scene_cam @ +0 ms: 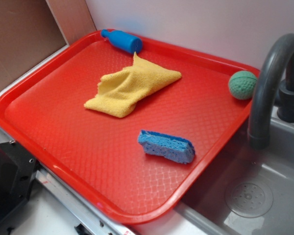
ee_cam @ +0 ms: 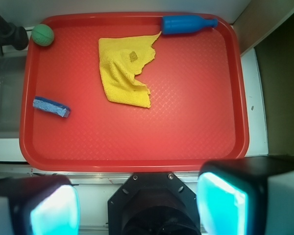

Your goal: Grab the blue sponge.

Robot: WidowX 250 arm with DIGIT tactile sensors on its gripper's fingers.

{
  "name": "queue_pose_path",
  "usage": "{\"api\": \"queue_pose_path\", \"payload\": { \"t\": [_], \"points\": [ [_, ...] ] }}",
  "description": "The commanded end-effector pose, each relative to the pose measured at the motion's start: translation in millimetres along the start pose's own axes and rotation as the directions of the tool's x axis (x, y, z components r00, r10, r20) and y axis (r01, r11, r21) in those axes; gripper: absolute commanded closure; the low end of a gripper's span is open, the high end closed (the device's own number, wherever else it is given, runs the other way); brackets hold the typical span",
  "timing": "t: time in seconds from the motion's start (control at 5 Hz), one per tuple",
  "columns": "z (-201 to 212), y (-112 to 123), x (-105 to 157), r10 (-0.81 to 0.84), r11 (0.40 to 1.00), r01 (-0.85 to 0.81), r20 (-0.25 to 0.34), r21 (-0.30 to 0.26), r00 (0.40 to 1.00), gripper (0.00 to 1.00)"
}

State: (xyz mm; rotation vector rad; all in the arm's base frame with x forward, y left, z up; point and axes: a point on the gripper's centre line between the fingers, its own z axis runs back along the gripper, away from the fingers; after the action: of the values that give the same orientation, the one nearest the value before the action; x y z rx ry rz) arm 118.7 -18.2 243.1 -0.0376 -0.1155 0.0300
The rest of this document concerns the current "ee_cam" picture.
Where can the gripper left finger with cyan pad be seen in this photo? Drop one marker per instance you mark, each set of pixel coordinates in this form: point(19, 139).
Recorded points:
point(42, 205)

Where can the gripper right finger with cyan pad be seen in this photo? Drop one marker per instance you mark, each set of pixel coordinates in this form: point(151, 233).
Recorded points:
point(248, 196)

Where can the blue sponge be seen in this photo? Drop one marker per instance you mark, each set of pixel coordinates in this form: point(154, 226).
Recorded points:
point(51, 106)

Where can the red plastic tray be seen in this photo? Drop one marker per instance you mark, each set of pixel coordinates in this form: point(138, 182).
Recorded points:
point(198, 108)

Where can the metal sink basin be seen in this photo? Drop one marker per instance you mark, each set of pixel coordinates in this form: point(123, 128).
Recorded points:
point(12, 71)

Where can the yellow cloth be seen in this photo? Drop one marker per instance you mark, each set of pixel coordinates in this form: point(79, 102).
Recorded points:
point(120, 61)

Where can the green ball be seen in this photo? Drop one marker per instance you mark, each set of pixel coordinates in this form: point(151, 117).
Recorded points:
point(42, 35)

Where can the black faucet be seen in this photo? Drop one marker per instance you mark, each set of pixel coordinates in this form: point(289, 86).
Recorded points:
point(11, 35)

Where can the blue plastic bottle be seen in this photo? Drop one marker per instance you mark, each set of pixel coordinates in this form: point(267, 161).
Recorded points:
point(182, 24)

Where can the black octagonal mount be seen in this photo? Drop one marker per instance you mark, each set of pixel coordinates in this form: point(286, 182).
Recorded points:
point(153, 204)

